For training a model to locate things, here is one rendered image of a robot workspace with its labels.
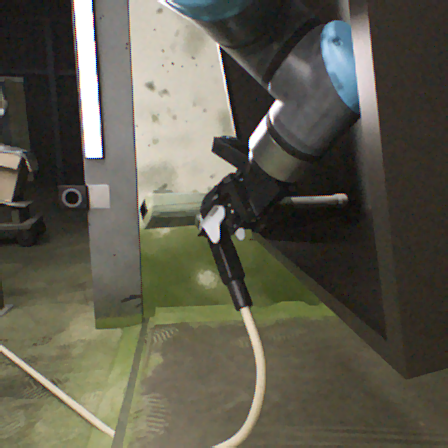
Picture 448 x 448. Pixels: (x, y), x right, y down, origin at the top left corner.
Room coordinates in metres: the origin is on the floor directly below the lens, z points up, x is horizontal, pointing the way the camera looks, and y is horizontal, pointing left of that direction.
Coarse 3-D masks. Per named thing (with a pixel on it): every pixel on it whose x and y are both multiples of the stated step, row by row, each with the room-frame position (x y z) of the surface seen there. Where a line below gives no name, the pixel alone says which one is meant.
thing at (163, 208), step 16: (160, 192) 0.63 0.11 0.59; (160, 208) 0.59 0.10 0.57; (176, 208) 0.60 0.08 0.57; (192, 208) 0.62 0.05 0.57; (288, 208) 0.73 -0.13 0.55; (160, 224) 0.60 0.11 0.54; (176, 224) 0.62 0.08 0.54; (192, 224) 0.64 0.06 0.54; (224, 224) 0.63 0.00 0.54; (208, 240) 0.63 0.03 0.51; (224, 240) 0.61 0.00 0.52; (224, 256) 0.59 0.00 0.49; (224, 272) 0.58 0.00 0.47; (240, 272) 0.58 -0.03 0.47; (240, 288) 0.56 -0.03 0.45; (240, 304) 0.55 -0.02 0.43
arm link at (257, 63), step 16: (288, 0) 0.42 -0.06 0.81; (288, 16) 0.42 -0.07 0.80; (304, 16) 0.43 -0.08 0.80; (272, 32) 0.41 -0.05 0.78; (288, 32) 0.42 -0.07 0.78; (304, 32) 0.42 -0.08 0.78; (224, 48) 0.43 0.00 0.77; (240, 48) 0.41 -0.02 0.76; (256, 48) 0.42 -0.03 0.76; (272, 48) 0.43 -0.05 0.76; (288, 48) 0.42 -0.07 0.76; (240, 64) 0.48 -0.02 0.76; (256, 64) 0.44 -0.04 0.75; (272, 64) 0.43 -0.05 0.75
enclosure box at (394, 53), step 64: (320, 0) 0.91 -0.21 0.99; (384, 0) 0.29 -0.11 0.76; (384, 64) 0.29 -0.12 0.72; (256, 128) 0.89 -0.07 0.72; (384, 128) 0.29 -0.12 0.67; (320, 192) 0.92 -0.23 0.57; (384, 192) 0.30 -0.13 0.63; (320, 256) 0.66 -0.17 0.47; (384, 256) 0.31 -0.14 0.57; (384, 320) 0.40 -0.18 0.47
